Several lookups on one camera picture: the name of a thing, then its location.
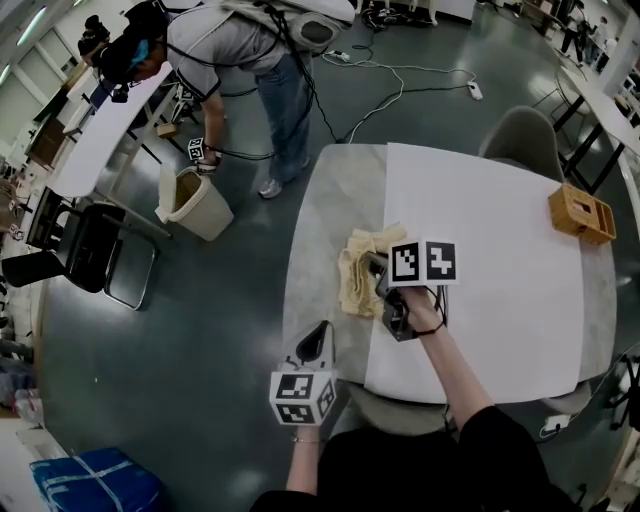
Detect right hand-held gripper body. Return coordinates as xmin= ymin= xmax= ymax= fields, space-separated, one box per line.
xmin=373 ymin=237 xmax=461 ymax=345

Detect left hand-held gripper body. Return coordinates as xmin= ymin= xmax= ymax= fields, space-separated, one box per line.
xmin=268 ymin=367 xmax=340 ymax=428

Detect cream yellow cloth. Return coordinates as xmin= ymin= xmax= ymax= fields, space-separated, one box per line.
xmin=338 ymin=222 xmax=409 ymax=320

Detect person's left forearm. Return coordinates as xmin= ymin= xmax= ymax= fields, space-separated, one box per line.
xmin=285 ymin=425 xmax=321 ymax=494

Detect person's right forearm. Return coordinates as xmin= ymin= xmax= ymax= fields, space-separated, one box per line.
xmin=414 ymin=324 xmax=496 ymax=436

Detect person's right hand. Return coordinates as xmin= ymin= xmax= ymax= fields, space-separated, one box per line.
xmin=402 ymin=285 xmax=447 ymax=335

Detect white paper sheet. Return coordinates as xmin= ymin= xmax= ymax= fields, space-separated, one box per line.
xmin=363 ymin=142 xmax=586 ymax=405

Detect grey shell chair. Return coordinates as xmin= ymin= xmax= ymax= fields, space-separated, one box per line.
xmin=343 ymin=381 xmax=452 ymax=437
xmin=538 ymin=383 xmax=595 ymax=417
xmin=477 ymin=104 xmax=567 ymax=182

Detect person's black clothing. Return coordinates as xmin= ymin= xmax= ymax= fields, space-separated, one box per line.
xmin=248 ymin=403 xmax=576 ymax=512

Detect wicker organizer basket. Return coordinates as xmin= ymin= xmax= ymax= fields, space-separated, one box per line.
xmin=547 ymin=182 xmax=617 ymax=246

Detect beige trash bin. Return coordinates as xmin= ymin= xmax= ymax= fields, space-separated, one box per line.
xmin=153 ymin=163 xmax=236 ymax=244

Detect blue wrapped bundle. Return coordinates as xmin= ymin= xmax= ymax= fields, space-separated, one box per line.
xmin=28 ymin=446 xmax=165 ymax=512

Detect black folding chair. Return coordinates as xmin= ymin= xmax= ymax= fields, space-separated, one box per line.
xmin=63 ymin=201 xmax=160 ymax=313

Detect white table black legs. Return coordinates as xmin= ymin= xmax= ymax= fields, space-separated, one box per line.
xmin=531 ymin=63 xmax=640 ymax=197

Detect long white desk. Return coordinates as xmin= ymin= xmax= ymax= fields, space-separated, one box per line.
xmin=46 ymin=63 xmax=175 ymax=200

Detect white floor cable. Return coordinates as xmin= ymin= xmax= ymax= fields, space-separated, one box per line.
xmin=322 ymin=49 xmax=475 ymax=145

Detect black cable tangle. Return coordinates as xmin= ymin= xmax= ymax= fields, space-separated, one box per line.
xmin=360 ymin=0 xmax=402 ymax=30

